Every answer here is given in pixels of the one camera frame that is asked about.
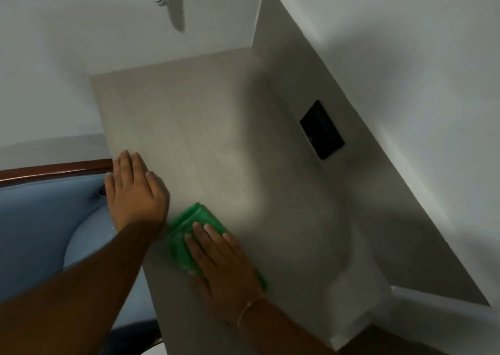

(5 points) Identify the person's left hand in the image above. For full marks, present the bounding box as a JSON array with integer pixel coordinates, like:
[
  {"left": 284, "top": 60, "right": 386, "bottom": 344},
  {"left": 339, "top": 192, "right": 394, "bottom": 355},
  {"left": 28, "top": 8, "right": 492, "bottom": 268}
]
[{"left": 104, "top": 150, "right": 171, "bottom": 233}]

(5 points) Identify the person's right hand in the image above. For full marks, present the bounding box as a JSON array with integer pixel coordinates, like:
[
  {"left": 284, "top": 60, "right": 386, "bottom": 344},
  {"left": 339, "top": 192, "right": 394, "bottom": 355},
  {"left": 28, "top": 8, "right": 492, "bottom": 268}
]
[{"left": 184, "top": 222, "right": 267, "bottom": 321}]

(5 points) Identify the green cleaning cloth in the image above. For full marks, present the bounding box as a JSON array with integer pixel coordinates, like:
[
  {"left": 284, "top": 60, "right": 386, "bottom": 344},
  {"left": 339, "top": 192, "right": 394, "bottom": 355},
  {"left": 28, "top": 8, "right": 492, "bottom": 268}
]
[{"left": 166, "top": 202, "right": 268, "bottom": 291}]

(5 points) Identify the person's right forearm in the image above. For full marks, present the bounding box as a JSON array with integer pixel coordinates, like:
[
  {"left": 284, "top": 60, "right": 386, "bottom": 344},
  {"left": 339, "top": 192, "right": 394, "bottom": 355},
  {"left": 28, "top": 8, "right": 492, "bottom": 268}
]
[{"left": 234, "top": 297, "right": 338, "bottom": 355}]

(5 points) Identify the person's left forearm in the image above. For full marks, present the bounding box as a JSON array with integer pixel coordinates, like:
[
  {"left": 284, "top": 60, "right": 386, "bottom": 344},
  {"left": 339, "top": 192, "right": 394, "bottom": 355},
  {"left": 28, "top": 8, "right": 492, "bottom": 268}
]
[{"left": 0, "top": 219, "right": 166, "bottom": 355}]

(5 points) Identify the blue chair with wooden trim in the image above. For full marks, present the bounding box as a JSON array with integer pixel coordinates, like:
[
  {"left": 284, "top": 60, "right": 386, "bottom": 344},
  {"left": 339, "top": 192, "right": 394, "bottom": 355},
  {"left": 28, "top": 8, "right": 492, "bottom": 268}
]
[{"left": 0, "top": 158, "right": 165, "bottom": 355}]

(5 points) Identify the thin gold bracelet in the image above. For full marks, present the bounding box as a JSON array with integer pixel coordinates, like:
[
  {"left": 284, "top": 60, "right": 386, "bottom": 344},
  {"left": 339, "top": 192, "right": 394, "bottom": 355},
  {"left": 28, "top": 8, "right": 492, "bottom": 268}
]
[{"left": 236, "top": 296, "right": 266, "bottom": 328}]

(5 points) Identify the black wall plate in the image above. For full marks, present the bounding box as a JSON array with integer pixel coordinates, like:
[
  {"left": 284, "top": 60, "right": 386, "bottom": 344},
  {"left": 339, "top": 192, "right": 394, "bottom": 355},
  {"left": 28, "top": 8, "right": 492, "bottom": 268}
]
[{"left": 299, "top": 100, "right": 346, "bottom": 161}]

